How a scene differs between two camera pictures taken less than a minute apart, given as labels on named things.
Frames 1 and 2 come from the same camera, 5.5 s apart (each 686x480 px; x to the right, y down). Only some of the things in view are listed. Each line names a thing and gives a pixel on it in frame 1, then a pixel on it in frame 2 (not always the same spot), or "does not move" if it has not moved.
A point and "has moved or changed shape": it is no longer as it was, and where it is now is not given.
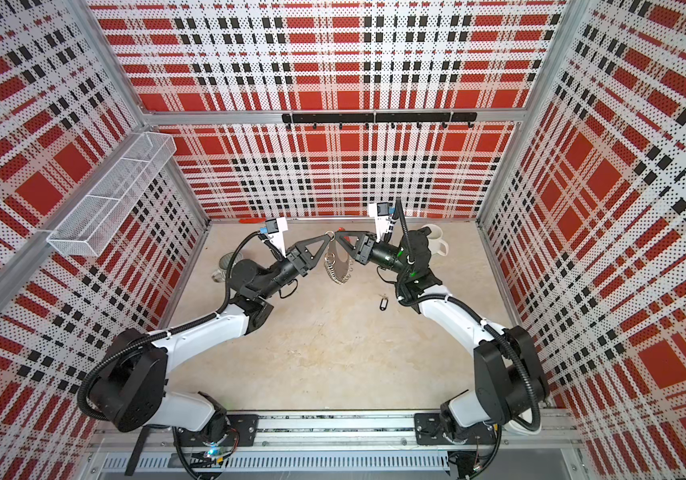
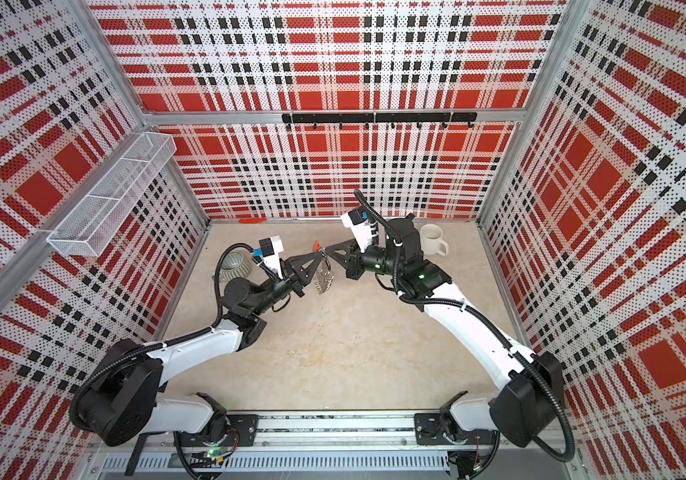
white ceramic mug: [436, 244] does not move
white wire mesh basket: [87, 228] does not move
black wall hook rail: [432, 117] does not move
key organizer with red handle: [337, 260] has moved or changed shape
